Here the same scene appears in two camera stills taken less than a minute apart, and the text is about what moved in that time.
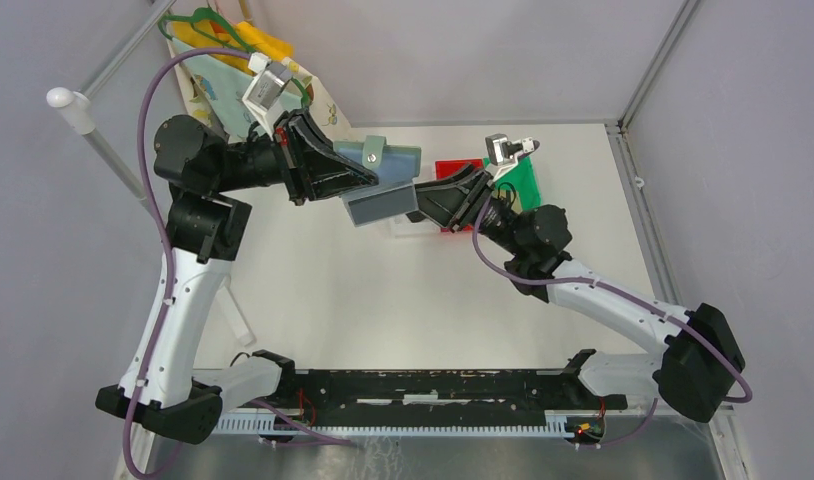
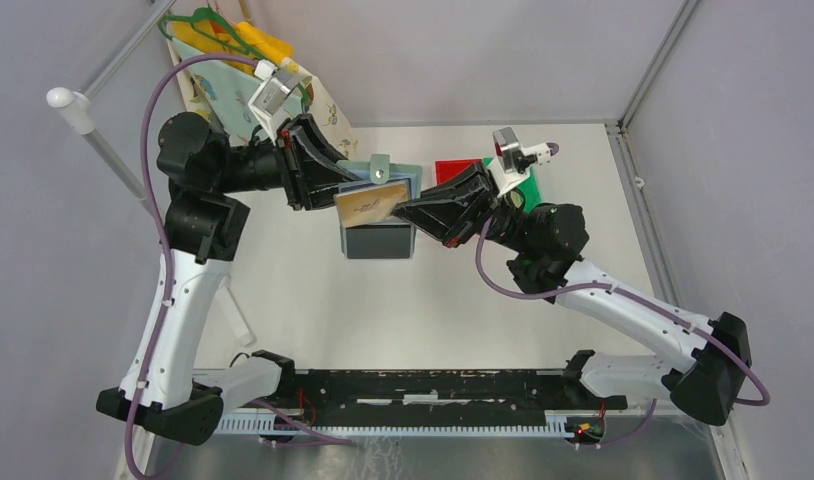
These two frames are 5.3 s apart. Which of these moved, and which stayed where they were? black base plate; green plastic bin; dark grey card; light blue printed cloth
Moved: dark grey card
Stayed: light blue printed cloth; green plastic bin; black base plate
